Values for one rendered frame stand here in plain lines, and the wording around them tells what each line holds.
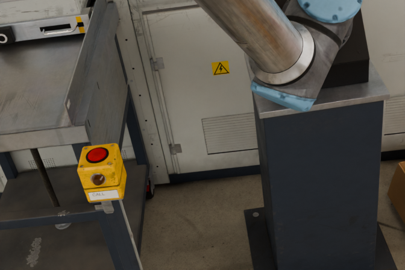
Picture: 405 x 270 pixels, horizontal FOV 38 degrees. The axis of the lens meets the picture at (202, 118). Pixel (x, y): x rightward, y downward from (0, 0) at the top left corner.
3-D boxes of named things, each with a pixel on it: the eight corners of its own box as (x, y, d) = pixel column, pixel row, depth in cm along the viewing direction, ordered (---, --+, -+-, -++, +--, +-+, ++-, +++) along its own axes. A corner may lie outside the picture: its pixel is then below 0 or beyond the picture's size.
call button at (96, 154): (106, 164, 124) (104, 158, 123) (88, 166, 125) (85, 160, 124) (108, 152, 128) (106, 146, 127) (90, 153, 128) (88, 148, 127)
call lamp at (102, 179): (106, 188, 124) (103, 176, 122) (91, 190, 124) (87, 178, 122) (108, 183, 125) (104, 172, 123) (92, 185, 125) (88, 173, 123)
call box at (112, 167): (123, 200, 128) (113, 165, 122) (88, 204, 128) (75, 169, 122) (127, 175, 134) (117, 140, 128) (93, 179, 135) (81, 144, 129)
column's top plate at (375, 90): (356, 40, 180) (356, 34, 179) (390, 99, 155) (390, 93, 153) (244, 57, 181) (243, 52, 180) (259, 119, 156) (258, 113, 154)
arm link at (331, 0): (361, -3, 146) (378, -30, 129) (333, 58, 145) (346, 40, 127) (305, -28, 148) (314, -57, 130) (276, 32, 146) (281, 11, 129)
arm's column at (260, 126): (350, 210, 223) (354, 42, 180) (374, 273, 199) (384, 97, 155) (265, 222, 224) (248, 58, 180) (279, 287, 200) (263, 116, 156)
